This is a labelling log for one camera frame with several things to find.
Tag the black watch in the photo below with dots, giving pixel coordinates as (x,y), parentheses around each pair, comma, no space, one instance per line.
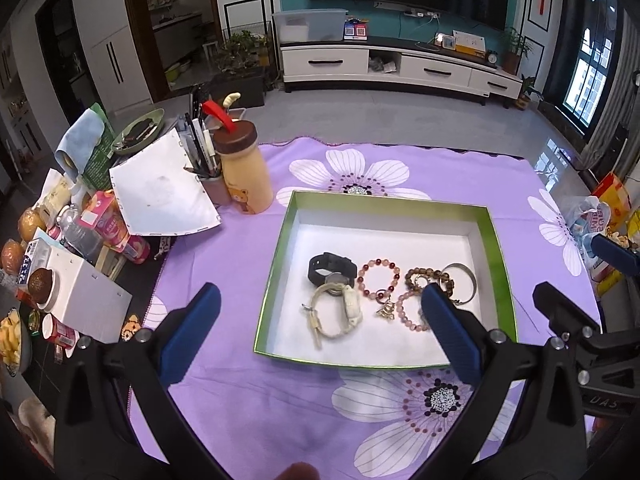
(320,265)

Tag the printed plastic bag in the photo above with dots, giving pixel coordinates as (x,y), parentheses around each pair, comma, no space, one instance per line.
(585,225)

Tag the cream wing topper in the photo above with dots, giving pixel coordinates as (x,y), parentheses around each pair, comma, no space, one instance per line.
(231,100)

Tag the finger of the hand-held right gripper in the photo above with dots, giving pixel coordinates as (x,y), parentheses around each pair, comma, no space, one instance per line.
(617,257)
(560,305)

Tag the grey curtain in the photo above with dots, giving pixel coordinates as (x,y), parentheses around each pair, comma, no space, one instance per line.
(612,110)

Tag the red blue card stand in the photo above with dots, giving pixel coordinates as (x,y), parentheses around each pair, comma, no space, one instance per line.
(356,30)

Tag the orange bun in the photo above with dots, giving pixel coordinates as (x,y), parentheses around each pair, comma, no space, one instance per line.
(31,225)
(11,257)

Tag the bunch of pens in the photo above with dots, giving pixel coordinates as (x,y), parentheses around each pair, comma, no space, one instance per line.
(202,150)

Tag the white television cabinet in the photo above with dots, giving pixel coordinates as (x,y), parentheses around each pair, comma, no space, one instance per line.
(435,70)

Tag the small pink carton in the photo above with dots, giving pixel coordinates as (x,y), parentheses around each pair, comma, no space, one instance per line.
(136,249)

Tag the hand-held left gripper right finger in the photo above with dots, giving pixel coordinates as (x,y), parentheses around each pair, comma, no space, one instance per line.
(447,330)

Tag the purple flowered tablecloth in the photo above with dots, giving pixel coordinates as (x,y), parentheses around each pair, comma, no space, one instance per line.
(225,240)

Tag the plate of yellow fruit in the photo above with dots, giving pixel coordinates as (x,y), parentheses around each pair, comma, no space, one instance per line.
(12,342)

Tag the blue cloth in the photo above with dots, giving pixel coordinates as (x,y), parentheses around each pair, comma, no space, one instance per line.
(80,135)

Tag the small alarm clock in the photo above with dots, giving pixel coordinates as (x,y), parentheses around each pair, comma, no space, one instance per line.
(492,58)

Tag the small potted plant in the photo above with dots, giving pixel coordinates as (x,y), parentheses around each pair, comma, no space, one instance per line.
(527,95)

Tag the small white desk device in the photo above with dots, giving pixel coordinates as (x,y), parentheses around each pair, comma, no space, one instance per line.
(445,41)

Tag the gold charm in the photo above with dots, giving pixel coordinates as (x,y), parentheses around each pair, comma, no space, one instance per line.
(386,310)

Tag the bear print bottle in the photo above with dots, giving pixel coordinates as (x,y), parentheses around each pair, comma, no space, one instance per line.
(245,170)

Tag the person's left hand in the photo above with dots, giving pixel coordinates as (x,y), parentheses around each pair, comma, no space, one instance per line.
(299,472)

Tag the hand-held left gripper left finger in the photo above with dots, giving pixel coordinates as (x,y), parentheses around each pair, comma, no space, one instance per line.
(197,325)

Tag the tall potted plant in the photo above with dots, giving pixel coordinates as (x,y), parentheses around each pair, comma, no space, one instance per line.
(515,52)

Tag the clear water bottle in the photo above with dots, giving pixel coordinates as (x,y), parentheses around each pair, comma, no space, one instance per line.
(80,235)

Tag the pink pen cup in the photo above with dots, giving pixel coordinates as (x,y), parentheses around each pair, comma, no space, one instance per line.
(215,190)

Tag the yellow red packet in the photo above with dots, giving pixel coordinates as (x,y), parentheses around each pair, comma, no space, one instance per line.
(612,195)

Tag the cream watch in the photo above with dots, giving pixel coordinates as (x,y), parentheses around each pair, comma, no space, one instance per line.
(352,305)

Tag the blue white carton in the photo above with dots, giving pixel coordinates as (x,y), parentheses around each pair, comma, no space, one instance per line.
(31,260)

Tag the white paper sheet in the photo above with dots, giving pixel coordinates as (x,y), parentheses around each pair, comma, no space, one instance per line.
(160,190)

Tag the clear storage box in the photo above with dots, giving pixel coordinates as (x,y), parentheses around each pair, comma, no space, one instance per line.
(310,25)

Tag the window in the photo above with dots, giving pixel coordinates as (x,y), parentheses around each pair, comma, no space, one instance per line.
(590,70)

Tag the green packet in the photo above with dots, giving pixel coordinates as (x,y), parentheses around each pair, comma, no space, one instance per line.
(102,160)

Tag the silver bangle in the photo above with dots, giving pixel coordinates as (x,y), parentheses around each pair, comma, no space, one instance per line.
(472,285)

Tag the yellow white box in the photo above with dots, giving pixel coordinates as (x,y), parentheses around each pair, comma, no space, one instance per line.
(470,44)

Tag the green cardboard box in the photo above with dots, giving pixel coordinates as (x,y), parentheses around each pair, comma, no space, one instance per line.
(400,240)

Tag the caged plant stand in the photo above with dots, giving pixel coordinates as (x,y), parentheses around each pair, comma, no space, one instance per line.
(240,65)

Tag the green plate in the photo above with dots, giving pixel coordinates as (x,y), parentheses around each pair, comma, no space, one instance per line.
(137,132)

